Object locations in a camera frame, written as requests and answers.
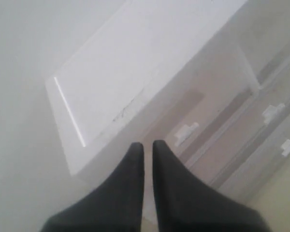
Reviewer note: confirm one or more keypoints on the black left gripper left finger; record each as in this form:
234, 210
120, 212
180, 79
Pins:
114, 206

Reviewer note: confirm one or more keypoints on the top left clear drawer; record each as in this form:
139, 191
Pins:
205, 98

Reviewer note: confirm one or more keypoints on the white plastic drawer cabinet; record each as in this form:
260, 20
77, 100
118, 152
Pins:
107, 94

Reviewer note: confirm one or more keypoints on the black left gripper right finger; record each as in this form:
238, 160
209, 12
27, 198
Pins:
186, 204

